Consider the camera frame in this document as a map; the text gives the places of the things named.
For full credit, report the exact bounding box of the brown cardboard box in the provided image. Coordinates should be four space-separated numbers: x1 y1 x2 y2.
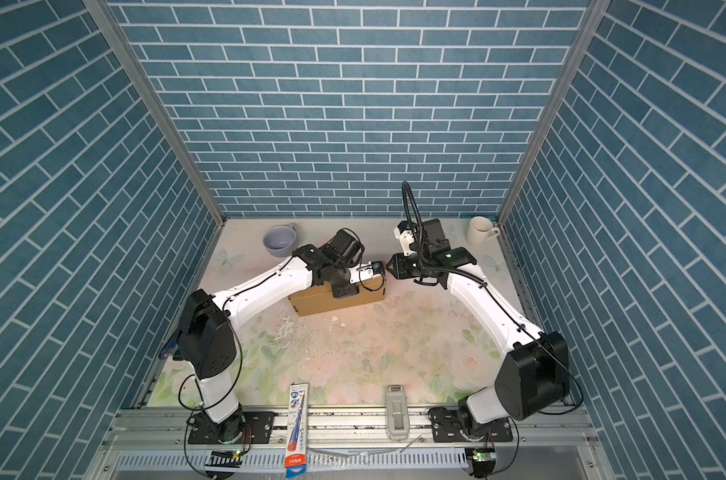
288 276 386 317

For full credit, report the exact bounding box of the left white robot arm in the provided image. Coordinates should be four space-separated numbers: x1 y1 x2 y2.
176 229 365 427

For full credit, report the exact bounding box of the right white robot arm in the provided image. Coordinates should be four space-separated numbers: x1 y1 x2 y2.
386 219 571 439

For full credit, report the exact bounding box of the white ceramic mug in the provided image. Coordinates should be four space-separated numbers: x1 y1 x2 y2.
465 216 500 246

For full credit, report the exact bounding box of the grey white remote device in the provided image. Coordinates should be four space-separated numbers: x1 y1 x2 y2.
385 385 410 441

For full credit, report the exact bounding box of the blue stapler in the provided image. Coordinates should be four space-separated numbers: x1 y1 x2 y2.
158 334 178 360

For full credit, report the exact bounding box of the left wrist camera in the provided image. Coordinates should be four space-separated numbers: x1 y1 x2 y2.
349 261 385 284

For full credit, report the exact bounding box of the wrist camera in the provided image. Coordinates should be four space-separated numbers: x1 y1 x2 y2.
349 261 385 284
393 220 416 257

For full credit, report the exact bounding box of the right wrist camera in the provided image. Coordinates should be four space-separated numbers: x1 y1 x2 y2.
393 220 416 257

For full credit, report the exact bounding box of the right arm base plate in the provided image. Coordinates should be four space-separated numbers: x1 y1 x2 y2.
427 406 513 443

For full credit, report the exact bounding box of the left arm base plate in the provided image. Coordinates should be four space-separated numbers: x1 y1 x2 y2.
187 411 276 446

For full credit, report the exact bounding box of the aluminium front rail frame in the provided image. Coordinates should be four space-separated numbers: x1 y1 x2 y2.
85 405 613 479

